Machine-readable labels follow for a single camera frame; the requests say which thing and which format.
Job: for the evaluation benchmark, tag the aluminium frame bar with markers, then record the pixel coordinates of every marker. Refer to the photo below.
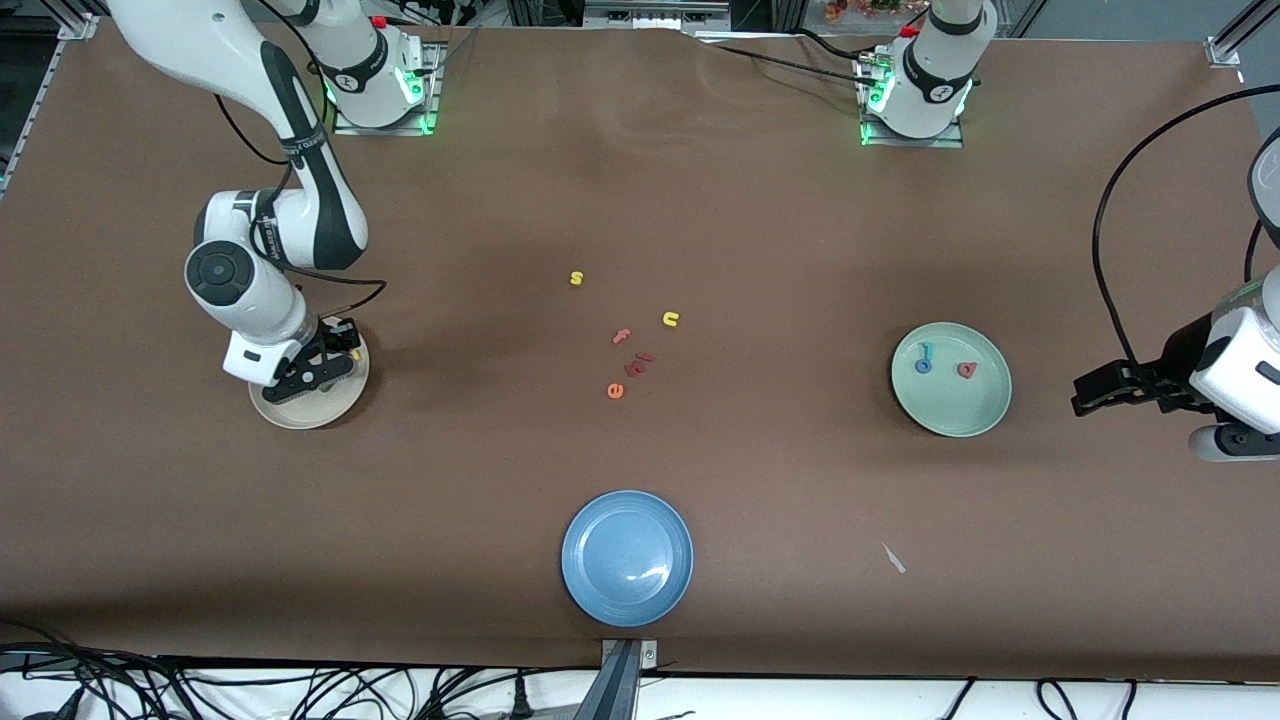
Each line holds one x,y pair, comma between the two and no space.
650,15

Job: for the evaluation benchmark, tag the white paper scrap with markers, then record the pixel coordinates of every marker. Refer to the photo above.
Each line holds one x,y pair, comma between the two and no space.
893,558

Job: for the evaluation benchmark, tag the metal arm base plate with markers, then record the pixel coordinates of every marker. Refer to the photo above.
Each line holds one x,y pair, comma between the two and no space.
385,128
910,142

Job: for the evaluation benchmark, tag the brown table cover sheet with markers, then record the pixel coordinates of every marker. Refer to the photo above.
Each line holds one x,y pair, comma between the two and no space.
640,200

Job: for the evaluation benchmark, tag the green round plate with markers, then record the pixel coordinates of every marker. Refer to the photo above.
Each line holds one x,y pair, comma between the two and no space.
950,405

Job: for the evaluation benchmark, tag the aluminium table edge rail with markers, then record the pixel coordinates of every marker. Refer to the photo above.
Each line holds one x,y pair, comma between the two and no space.
40,85

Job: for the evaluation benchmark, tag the orange flowers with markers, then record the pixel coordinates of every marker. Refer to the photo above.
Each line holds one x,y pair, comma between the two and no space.
860,8

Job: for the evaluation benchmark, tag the aluminium corner bracket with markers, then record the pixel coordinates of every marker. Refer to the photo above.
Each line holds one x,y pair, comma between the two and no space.
1225,48

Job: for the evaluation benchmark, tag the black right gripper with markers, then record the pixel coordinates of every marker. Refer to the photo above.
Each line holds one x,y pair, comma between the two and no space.
329,341

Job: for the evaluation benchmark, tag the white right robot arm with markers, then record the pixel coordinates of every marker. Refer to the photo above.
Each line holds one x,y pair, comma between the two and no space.
250,290

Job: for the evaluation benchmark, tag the blue round plate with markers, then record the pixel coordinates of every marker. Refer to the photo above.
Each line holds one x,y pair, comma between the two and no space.
627,558

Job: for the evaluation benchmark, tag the grey metal camera post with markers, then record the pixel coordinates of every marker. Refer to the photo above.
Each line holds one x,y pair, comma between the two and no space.
622,685

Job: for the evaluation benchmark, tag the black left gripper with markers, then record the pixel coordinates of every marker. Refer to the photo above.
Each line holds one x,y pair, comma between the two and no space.
1183,356

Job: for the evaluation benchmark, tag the black power plug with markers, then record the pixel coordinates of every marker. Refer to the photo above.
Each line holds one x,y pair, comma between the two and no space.
521,703

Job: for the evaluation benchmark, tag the beige round plate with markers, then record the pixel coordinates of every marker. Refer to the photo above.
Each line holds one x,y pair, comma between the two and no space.
330,410

